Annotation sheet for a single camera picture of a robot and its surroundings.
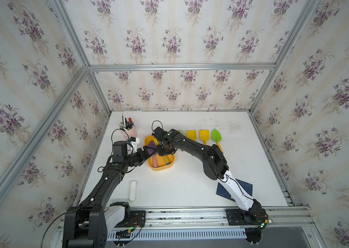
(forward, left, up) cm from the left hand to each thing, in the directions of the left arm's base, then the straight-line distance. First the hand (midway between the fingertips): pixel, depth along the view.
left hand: (154, 154), depth 80 cm
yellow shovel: (+21, -32, -13) cm, 41 cm away
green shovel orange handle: (+21, -40, -13) cm, 47 cm away
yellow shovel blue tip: (+22, -23, -12) cm, 34 cm away
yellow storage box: (+2, -5, -13) cm, 14 cm away
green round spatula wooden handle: (+25, -17, -14) cm, 34 cm away
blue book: (-14, -51, -13) cm, 54 cm away
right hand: (+8, -4, -13) cm, 16 cm away
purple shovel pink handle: (+1, 0, +3) cm, 3 cm away
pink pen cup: (+22, +18, -2) cm, 29 cm away
